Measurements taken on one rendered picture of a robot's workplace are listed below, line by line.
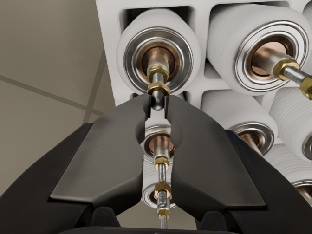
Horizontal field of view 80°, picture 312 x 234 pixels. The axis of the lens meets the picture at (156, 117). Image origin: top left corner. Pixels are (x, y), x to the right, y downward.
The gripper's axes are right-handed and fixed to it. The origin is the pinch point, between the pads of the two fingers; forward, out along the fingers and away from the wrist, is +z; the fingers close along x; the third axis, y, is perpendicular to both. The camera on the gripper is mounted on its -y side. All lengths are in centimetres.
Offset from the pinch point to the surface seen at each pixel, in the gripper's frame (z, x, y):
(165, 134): 9.1, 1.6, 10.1
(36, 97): 34, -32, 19
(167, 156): 6.4, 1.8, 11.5
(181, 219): 35, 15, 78
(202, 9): 16.5, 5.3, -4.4
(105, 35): 16.4, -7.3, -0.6
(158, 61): 6.8, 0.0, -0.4
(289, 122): 12.2, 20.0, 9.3
